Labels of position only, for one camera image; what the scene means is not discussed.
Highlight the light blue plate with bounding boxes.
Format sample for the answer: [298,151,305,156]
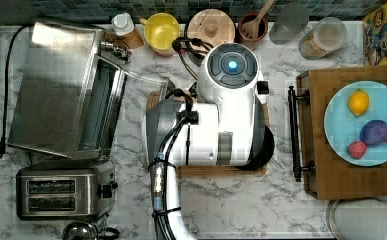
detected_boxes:
[324,81,387,167]

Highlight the stainless steel toaster oven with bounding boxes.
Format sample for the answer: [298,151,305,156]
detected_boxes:
[8,18,167,160]

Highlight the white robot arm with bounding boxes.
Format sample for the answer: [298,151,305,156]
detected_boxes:
[142,43,275,240]

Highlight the yellow mug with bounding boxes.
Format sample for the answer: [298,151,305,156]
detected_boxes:
[140,13,181,56]

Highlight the yellow lemon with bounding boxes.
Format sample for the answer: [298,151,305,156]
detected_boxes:
[348,89,370,117]

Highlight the wooden drawer box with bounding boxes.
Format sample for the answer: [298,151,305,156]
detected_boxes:
[288,65,387,200]

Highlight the white capped bottle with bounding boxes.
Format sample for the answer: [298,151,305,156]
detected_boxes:
[111,13,144,49]

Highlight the black power cord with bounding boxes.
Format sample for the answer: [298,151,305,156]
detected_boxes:
[0,24,32,161]

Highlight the silver two-slot toaster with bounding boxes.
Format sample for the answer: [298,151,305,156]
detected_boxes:
[16,159,118,221]

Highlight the red strawberry left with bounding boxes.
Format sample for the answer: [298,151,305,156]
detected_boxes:
[347,141,367,159]

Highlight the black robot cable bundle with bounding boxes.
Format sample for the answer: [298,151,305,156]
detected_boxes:
[147,87,200,240]

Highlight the steel pot lid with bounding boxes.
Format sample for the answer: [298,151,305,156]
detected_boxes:
[62,221,120,240]

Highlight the dark canister with wooden lid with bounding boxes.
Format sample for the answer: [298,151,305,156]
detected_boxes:
[185,9,236,46]

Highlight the purple plum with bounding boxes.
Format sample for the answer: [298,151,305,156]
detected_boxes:
[360,120,387,145]

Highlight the brown utensil holder cup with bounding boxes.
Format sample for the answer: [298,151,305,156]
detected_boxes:
[237,12,268,51]

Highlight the black bowl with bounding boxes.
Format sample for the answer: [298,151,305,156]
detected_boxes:
[242,124,275,171]

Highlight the bamboo cutting board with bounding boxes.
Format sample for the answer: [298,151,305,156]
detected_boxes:
[146,91,269,177]

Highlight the cereal box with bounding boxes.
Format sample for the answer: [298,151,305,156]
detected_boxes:
[363,2,387,66]

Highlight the glass cereal jar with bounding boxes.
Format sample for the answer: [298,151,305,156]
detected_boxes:
[299,17,347,60]

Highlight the grey frosted tumbler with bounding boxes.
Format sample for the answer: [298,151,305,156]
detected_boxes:
[269,2,309,45]

